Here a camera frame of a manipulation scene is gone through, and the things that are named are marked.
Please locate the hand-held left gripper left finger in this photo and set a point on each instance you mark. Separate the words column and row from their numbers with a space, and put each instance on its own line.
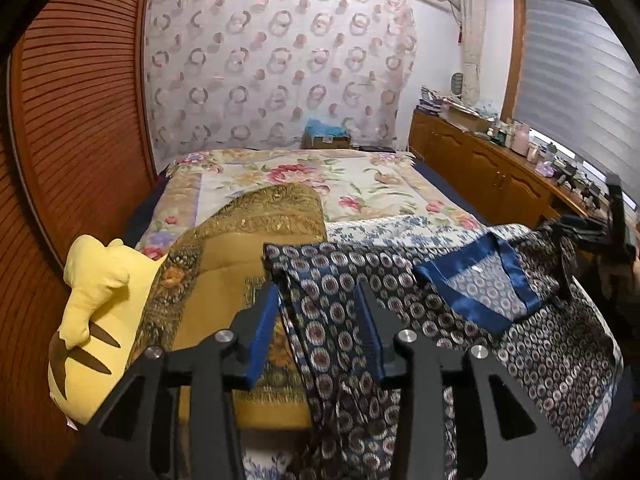
column 262, row 330

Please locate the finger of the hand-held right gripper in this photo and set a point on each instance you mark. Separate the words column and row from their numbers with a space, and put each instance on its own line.
column 580, row 242
column 582, row 223

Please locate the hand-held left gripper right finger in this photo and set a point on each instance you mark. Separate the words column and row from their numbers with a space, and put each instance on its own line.
column 372, row 340

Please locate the navy patterned pajama top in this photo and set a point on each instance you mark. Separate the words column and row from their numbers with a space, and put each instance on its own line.
column 525, row 350

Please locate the gold patterned pillow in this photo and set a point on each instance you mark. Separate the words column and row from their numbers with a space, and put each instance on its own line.
column 225, row 280

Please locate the purple tissue pack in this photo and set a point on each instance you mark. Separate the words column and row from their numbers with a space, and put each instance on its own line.
column 546, row 169

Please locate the green-capped bottle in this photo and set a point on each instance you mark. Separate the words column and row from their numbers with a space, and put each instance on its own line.
column 552, row 151

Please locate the pink bottle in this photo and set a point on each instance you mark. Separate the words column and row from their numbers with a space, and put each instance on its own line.
column 522, row 140

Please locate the blue floral white cloth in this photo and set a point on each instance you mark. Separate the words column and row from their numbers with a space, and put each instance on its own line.
column 380, row 230

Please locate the wooden sideboard cabinet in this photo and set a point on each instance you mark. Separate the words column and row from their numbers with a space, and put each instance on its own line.
column 475, row 160

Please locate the grey window blind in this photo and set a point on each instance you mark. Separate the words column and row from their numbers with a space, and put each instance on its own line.
column 575, row 70

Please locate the floral bedspread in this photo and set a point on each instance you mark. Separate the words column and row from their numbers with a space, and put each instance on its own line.
column 300, row 180

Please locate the yellow plush toy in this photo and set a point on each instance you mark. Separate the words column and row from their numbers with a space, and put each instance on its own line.
column 95, row 310

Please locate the pile of papers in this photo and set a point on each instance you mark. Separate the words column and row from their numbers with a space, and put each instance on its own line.
column 450, row 107

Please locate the small dark fan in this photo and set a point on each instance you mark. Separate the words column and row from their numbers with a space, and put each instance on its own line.
column 457, row 85

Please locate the black flat box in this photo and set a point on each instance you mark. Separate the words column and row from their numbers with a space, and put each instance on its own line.
column 376, row 148

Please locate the tied floral curtain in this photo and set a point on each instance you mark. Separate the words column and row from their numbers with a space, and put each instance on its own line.
column 472, row 35

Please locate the circle-patterned sheer curtain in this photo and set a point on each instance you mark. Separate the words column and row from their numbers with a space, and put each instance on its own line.
column 275, row 70

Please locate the wooden louvered wardrobe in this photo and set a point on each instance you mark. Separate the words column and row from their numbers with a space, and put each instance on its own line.
column 75, row 135

